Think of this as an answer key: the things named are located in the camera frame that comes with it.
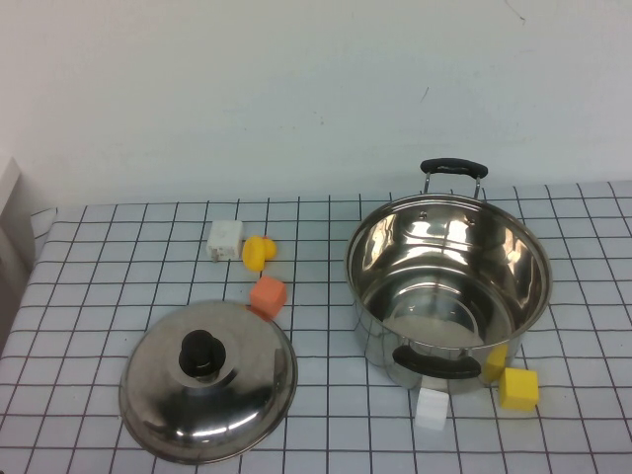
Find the stainless steel pot lid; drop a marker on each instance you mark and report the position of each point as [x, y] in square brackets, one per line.
[207, 390]

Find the yellow rubber duck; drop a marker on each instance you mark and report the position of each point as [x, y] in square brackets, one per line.
[256, 254]

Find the orange foam cube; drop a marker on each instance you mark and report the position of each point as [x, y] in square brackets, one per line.
[266, 296]

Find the white power adapter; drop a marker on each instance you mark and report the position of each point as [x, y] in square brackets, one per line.
[224, 240]

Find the white foam cube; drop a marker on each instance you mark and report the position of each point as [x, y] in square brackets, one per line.
[431, 409]

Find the yellow foam cube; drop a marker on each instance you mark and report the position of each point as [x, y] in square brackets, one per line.
[517, 389]

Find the white shelf board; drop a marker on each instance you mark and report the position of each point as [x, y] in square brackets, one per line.
[9, 187]

